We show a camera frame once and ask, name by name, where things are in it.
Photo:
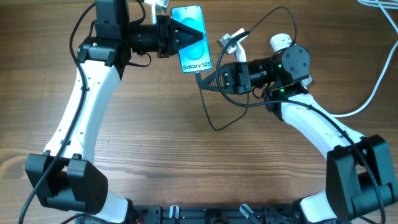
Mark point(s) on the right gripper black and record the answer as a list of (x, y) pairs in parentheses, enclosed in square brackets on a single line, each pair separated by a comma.
[(237, 78)]

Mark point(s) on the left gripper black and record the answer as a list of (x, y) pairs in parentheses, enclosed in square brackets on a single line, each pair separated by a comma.
[(164, 34)]

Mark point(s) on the turquoise screen Galaxy smartphone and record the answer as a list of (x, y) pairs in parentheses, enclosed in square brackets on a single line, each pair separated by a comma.
[(194, 53)]

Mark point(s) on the white power strip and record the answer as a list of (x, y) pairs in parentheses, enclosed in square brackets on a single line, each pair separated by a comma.
[(280, 41)]

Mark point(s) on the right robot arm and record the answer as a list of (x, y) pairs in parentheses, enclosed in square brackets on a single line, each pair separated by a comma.
[(360, 176)]

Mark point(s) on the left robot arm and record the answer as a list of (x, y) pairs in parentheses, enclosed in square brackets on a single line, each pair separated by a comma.
[(64, 176)]

